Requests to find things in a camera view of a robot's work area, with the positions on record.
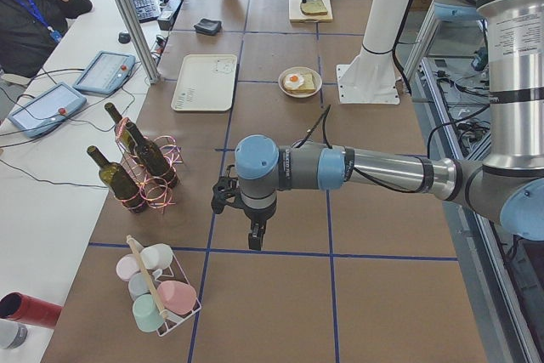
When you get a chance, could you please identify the bread slice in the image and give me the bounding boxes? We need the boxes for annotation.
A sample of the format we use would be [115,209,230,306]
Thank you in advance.
[300,0,328,16]
[283,72,315,94]

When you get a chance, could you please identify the dark wine bottle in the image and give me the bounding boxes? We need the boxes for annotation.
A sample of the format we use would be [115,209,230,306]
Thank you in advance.
[125,121,179,188]
[87,145,148,213]

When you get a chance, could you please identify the aluminium frame post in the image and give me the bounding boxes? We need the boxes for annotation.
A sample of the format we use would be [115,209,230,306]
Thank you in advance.
[115,0,161,84]

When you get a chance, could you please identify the black keyboard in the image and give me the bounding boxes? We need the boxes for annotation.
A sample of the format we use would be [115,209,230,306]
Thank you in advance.
[131,0,161,23]

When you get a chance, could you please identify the cream bear tray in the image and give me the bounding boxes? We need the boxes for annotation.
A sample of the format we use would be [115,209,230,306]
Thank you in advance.
[171,54,237,111]

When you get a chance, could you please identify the teach pendant near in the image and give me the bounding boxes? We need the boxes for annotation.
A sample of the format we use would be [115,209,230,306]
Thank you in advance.
[8,82,87,139]

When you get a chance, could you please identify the dark wine bottle upper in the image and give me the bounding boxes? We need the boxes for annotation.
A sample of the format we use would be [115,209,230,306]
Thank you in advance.
[125,121,179,188]

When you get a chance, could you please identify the green cup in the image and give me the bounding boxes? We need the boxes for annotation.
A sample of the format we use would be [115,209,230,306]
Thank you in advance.
[132,293,164,332]

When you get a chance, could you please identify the light pink cup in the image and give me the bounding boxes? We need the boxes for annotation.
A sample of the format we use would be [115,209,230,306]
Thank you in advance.
[116,254,140,282]

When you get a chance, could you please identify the dark wine bottle lower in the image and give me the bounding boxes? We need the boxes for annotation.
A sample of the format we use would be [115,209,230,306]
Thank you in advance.
[87,145,148,213]

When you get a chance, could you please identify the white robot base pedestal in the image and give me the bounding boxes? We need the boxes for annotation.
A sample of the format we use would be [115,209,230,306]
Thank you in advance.
[337,0,410,105]

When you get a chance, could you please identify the copper wire bottle rack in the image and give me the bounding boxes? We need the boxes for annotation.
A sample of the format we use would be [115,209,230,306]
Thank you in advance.
[123,136,183,212]

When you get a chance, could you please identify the wooden cutting board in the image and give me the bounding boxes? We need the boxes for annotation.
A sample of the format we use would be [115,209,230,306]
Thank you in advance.
[288,0,333,22]

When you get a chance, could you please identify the white cup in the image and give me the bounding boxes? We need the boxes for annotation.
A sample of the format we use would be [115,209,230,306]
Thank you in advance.
[139,243,173,270]

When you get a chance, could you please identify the teach pendant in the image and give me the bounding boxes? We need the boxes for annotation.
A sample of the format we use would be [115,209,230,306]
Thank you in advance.
[73,51,136,96]
[8,82,87,139]

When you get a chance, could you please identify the red cylinder bottle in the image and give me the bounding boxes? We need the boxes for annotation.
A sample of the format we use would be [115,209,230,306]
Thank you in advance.
[1,292,62,329]

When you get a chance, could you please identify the white round plate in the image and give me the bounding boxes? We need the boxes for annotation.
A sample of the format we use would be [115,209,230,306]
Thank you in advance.
[278,66,322,99]

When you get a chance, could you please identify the grey folded cloth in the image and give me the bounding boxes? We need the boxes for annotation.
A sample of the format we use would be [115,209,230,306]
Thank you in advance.
[194,18,222,36]

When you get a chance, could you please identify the pink cup front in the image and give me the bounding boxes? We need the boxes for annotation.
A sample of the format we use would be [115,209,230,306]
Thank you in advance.
[157,281,197,315]

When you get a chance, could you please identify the seated person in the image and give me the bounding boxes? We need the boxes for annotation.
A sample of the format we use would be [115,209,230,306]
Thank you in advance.
[1,0,93,78]

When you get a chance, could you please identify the white wire cup rack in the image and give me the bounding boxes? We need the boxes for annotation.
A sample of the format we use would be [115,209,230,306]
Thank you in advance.
[118,235,201,337]

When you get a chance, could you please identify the fried egg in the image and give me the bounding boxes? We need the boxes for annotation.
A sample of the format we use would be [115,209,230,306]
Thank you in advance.
[284,73,304,89]

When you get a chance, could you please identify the black computer mouse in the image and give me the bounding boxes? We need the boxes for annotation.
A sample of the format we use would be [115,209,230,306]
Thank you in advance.
[117,31,131,44]

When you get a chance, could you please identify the teach pendant far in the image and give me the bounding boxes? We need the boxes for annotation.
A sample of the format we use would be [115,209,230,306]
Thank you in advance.
[73,51,136,96]

